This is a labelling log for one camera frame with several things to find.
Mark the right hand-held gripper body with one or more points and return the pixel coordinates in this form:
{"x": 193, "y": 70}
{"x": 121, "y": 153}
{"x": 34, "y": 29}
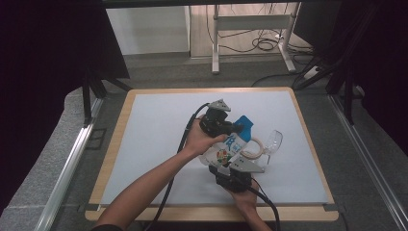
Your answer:
{"x": 235, "y": 179}

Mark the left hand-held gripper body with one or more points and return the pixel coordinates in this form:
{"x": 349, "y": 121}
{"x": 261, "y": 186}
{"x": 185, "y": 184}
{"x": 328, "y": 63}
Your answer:
{"x": 215, "y": 123}

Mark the blue and white milk pouch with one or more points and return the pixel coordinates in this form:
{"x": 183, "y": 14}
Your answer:
{"x": 224, "y": 152}

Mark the person's right hand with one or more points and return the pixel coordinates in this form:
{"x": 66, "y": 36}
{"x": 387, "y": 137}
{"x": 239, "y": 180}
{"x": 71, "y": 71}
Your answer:
{"x": 247, "y": 199}

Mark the person's left hand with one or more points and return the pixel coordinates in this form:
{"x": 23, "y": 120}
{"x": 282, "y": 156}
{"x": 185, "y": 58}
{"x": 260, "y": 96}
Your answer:
{"x": 200, "y": 142}

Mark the white table mat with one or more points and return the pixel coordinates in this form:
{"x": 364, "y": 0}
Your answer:
{"x": 154, "y": 128}

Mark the white power strip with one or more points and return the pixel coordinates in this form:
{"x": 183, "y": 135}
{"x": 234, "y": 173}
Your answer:
{"x": 310, "y": 73}

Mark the white panel board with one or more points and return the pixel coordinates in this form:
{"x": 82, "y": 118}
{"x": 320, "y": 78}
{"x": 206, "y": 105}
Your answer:
{"x": 147, "y": 29}

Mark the black metal stand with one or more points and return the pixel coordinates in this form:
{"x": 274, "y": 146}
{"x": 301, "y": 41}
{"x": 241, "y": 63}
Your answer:
{"x": 86, "y": 102}
{"x": 349, "y": 96}

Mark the black sleeve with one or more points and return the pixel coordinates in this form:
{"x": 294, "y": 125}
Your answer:
{"x": 107, "y": 228}

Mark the dark curtain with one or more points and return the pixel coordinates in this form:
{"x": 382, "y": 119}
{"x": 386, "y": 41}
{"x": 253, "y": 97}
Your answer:
{"x": 38, "y": 64}
{"x": 385, "y": 64}

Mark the white metal desk frame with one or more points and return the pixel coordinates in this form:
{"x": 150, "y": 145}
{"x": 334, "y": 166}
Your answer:
{"x": 253, "y": 22}

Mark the aluminium rail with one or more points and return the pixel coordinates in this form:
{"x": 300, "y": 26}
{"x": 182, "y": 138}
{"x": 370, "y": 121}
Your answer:
{"x": 369, "y": 160}
{"x": 67, "y": 173}

